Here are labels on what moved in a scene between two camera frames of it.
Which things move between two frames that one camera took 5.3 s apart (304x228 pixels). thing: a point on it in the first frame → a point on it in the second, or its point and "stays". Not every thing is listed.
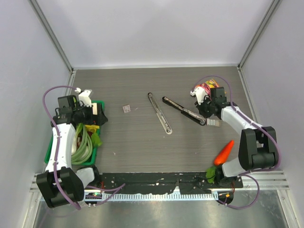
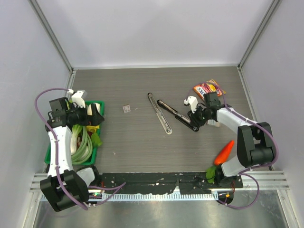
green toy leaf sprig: (96, 140) stays
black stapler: (186, 112) → (185, 120)
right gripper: (200, 108) → (194, 120)
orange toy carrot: (224, 154) stays
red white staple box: (126, 108) stays
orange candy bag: (207, 85) stays
